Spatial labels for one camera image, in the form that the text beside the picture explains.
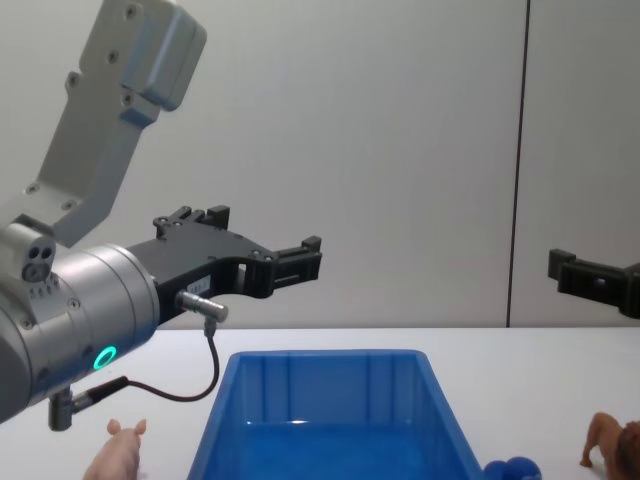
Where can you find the small blue toy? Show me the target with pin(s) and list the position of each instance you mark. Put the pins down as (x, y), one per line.
(515, 469)

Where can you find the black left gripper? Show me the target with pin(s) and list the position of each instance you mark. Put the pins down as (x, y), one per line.
(200, 257)

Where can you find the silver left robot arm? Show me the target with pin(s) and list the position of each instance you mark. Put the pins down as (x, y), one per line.
(100, 295)

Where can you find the pink toy pig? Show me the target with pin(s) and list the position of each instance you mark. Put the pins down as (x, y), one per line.
(122, 455)

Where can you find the blue plastic bin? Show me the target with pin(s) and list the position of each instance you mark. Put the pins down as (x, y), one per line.
(330, 430)

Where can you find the brown toy lion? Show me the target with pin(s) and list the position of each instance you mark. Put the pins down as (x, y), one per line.
(617, 445)

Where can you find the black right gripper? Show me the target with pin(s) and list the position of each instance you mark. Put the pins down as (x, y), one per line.
(633, 292)

